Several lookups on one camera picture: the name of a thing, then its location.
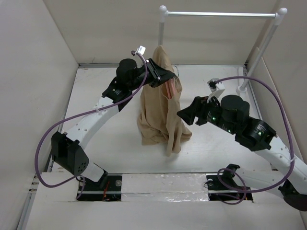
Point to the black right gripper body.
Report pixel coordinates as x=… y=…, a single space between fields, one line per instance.
x=209 y=111

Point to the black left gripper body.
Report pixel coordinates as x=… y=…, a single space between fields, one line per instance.
x=153 y=79

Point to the pink clothes hanger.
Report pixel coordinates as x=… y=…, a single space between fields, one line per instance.
x=170 y=85

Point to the beige t shirt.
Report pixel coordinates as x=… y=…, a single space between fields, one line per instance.
x=158 y=121

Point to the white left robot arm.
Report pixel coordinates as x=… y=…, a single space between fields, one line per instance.
x=67 y=149

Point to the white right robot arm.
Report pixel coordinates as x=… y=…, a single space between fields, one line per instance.
x=231 y=114

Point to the white metal clothes rack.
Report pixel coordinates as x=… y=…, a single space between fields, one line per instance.
x=276 y=17

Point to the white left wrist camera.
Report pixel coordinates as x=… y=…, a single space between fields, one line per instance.
x=140 y=50

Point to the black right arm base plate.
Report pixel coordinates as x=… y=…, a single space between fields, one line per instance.
x=218 y=192

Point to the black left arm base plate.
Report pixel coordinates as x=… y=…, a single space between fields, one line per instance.
x=110 y=192

